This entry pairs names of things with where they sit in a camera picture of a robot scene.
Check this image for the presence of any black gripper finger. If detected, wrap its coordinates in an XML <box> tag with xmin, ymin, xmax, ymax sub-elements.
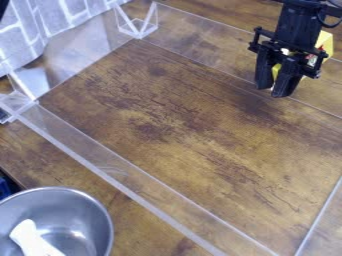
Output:
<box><xmin>256</xmin><ymin>49</ymin><xmax>277</xmax><ymax>90</ymax></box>
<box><xmin>272</xmin><ymin>58</ymin><xmax>304</xmax><ymax>98</ymax></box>

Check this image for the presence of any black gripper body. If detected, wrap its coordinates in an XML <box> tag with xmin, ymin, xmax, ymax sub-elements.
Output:
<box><xmin>249</xmin><ymin>1</ymin><xmax>329</xmax><ymax>78</ymax></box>

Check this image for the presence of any yellow butter box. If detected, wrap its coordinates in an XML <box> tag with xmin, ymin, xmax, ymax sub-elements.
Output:
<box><xmin>272</xmin><ymin>31</ymin><xmax>334</xmax><ymax>78</ymax></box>

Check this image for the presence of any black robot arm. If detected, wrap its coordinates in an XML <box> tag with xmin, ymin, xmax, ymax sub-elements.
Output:
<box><xmin>249</xmin><ymin>0</ymin><xmax>342</xmax><ymax>98</ymax></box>

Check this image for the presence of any grey brick pattern cloth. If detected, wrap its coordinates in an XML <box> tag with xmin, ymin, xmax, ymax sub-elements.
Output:
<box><xmin>0</xmin><ymin>0</ymin><xmax>131</xmax><ymax>77</ymax></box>

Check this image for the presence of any steel bowl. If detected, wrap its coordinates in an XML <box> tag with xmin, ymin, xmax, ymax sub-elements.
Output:
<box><xmin>0</xmin><ymin>187</ymin><xmax>114</xmax><ymax>256</ymax></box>

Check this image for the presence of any blue object at edge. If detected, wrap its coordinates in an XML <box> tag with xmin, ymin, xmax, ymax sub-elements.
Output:
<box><xmin>0</xmin><ymin>177</ymin><xmax>11</xmax><ymax>200</ymax></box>

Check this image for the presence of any black cable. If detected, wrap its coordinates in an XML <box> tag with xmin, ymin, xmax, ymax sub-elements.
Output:
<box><xmin>317</xmin><ymin>0</ymin><xmax>342</xmax><ymax>29</ymax></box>

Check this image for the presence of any clear acrylic enclosure wall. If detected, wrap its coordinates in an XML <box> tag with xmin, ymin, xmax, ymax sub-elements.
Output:
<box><xmin>0</xmin><ymin>0</ymin><xmax>342</xmax><ymax>256</ymax></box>

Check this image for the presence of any white handle in bowl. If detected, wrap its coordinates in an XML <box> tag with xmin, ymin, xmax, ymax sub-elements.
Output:
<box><xmin>10</xmin><ymin>219</ymin><xmax>66</xmax><ymax>256</ymax></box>

